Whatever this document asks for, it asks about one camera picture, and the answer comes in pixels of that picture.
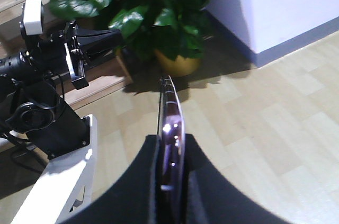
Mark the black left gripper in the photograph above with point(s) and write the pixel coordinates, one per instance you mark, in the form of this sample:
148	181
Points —
60	52

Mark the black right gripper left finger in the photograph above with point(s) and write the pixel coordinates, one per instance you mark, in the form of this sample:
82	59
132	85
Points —
132	198

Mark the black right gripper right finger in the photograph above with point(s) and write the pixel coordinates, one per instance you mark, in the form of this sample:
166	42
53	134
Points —
208	197

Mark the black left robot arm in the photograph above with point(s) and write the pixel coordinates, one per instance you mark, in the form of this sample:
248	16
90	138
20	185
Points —
30	102

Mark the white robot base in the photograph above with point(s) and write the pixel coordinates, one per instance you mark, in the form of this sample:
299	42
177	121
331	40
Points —
65	186

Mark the green potted plant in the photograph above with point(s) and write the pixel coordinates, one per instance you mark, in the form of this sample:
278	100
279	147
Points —
171	27

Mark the yellow plant pot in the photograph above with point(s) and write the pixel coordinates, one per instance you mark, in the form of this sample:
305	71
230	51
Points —
179	67

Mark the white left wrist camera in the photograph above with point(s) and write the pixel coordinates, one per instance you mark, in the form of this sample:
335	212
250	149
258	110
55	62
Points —
33	17

